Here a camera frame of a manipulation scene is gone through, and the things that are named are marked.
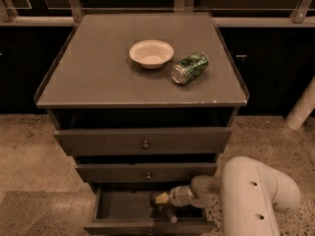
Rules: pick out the grey top drawer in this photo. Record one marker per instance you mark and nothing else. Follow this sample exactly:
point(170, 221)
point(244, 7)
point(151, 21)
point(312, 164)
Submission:
point(143, 141)

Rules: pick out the grey bottom drawer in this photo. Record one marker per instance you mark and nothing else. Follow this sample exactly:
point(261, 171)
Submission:
point(125, 209)

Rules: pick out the clear plastic water bottle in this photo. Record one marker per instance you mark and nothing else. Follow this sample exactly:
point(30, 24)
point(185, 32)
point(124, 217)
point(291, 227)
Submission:
point(167, 210)

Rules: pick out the metal railing frame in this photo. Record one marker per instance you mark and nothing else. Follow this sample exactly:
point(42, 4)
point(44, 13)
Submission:
point(226, 13)

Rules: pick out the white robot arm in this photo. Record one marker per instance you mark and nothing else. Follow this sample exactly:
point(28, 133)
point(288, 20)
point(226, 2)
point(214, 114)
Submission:
point(250, 192)

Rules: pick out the grey drawer cabinet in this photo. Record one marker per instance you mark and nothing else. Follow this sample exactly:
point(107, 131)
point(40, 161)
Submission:
point(96, 85)

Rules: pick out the grey middle drawer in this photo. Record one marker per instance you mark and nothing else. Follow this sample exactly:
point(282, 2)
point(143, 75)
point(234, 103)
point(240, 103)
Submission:
point(144, 172)

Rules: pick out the white cylindrical post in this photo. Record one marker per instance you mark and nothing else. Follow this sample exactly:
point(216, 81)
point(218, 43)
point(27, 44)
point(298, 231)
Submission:
point(302, 108)

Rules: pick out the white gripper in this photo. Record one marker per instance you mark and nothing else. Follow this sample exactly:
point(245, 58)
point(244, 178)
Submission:
point(177, 195)

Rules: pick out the green soda can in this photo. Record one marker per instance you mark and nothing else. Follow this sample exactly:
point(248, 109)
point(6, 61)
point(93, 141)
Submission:
point(189, 68)

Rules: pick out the grey drawer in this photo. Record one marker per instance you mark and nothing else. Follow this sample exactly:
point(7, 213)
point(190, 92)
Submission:
point(143, 141)
point(144, 172)
point(125, 209)

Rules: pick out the white paper bowl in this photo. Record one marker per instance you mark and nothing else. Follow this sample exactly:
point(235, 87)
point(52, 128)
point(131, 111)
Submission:
point(151, 54)

